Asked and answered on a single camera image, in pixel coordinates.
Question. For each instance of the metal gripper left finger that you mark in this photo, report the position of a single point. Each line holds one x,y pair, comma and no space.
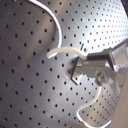
99,70

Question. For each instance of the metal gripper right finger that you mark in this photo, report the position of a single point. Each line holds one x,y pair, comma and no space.
103,55

